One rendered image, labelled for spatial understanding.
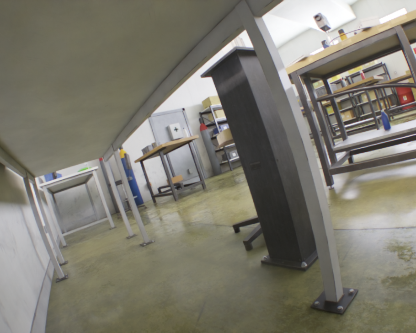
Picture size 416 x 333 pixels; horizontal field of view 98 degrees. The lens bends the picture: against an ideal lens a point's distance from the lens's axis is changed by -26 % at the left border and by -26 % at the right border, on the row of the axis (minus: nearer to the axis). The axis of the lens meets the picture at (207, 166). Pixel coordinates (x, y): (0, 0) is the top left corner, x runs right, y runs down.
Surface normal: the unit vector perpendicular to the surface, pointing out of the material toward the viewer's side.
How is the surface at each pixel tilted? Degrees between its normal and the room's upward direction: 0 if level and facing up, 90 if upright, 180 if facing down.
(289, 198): 90
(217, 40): 90
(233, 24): 90
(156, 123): 90
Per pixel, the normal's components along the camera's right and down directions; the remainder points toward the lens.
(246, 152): -0.79, 0.28
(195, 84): 0.54, -0.15
